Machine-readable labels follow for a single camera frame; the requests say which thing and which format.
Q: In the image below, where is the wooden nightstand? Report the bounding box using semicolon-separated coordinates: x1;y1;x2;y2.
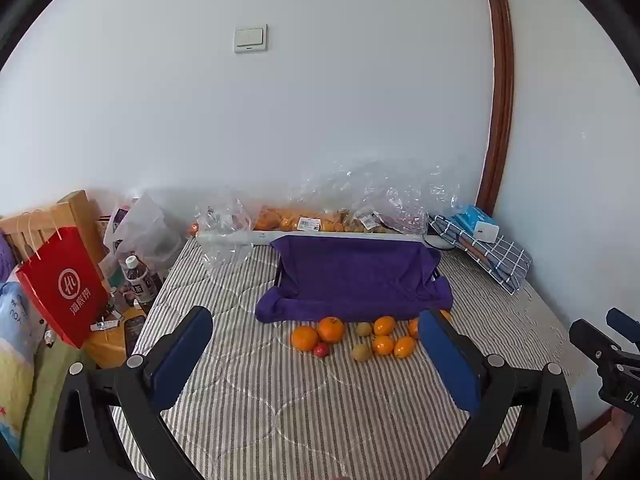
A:
82;305;148;370

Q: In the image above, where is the large orange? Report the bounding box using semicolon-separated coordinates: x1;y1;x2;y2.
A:
291;326;320;352
318;316;346;344

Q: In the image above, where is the red paper bag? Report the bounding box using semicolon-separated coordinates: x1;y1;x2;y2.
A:
15;212;111;350

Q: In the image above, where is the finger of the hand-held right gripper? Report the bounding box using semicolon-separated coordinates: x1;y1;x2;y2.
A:
569;318;623;368
606;307;640;345

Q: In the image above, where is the colourful printed blanket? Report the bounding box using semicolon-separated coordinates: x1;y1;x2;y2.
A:
0;280;46;461

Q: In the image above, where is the brown wooden door frame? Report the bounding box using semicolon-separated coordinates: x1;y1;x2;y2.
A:
475;0;516;217

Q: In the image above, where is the white light switch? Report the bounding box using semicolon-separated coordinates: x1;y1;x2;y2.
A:
233;24;268;54

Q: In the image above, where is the clear bag of brown fruits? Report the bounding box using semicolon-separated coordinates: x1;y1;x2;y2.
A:
345;160;461;235

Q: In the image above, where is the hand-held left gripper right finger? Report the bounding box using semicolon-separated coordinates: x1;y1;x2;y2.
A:
417;308;583;480

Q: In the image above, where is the black phone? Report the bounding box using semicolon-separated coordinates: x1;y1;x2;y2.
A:
123;314;147;356

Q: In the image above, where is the white charger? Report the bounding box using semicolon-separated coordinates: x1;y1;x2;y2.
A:
474;221;501;244

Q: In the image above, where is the clear bag of oranges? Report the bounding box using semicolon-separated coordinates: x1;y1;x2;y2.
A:
255;204;348;233

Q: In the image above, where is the white plastic bag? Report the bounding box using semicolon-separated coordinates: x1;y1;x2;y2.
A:
102;191;185;273

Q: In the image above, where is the blue tissue pack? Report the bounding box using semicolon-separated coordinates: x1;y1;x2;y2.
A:
452;205;498;228

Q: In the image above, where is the checkered grey cloth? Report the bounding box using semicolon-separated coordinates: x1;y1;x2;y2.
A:
427;214;533;295

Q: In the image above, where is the plastic drink bottle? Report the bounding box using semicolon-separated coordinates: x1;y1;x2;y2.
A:
121;255;151;306

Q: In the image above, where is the purple towel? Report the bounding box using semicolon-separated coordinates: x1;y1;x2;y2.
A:
255;234;454;325

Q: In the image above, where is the clear plastic bag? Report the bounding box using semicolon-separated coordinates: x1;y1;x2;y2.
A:
192;197;256;281

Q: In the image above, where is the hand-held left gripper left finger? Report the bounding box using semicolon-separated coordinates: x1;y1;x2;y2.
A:
47;305;216;480

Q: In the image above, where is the green cloth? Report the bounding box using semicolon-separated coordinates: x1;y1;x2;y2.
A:
17;337;83;466

